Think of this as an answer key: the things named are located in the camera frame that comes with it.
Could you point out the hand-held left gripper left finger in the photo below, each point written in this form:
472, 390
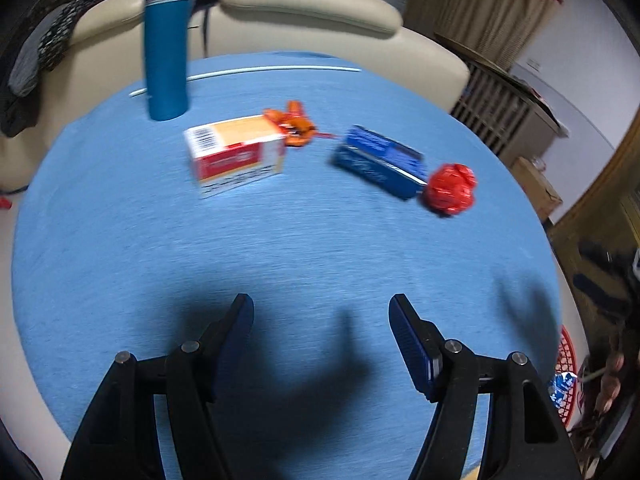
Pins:
235, 330

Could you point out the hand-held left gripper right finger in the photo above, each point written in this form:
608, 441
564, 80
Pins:
410, 345

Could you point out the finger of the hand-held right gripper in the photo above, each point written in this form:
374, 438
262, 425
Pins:
592, 287

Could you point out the red plastic basket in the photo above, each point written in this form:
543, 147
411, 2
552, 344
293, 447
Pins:
567, 355

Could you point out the blue foil packet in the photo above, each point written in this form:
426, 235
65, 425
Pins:
562, 387

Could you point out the red wrapper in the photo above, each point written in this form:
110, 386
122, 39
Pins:
450, 190

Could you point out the white and red carton box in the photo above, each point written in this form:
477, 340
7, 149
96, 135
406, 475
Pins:
230, 160

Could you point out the blue carton box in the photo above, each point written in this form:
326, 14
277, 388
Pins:
375, 160

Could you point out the orange wrapper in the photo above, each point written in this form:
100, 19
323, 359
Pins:
295, 125

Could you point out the small cardboard box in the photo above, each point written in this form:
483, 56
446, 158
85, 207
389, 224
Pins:
537, 185

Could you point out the wooden slatted furniture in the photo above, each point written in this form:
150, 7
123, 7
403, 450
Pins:
500, 105

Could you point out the thin white plastic rod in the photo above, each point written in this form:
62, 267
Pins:
275, 68

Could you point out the tall teal metal bottle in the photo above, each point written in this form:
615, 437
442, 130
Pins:
167, 60

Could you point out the beige curtain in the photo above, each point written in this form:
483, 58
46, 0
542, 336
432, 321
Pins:
480, 5

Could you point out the grey cloth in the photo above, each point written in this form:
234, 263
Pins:
27, 70

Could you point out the beige leather sofa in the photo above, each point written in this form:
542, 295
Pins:
310, 5

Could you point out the black floral cloth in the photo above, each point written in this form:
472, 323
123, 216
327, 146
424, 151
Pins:
65, 30

